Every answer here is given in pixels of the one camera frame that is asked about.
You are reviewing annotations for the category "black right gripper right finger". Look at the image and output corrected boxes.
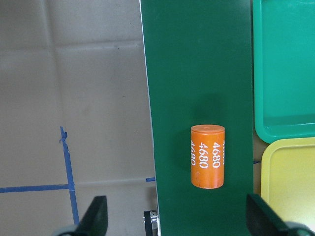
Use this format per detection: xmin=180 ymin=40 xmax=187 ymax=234
xmin=246 ymin=194 xmax=315 ymax=236

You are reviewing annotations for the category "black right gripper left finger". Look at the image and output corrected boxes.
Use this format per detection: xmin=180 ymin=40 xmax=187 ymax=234
xmin=53 ymin=196 xmax=108 ymax=236

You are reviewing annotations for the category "yellow plastic tray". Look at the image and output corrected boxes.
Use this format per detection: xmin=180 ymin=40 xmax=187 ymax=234
xmin=260 ymin=138 xmax=315 ymax=230

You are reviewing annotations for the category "green conveyor belt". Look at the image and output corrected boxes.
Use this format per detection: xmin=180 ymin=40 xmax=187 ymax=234
xmin=140 ymin=0 xmax=253 ymax=236

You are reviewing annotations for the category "green plastic tray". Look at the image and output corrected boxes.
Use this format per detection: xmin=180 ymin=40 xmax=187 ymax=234
xmin=252 ymin=0 xmax=315 ymax=143

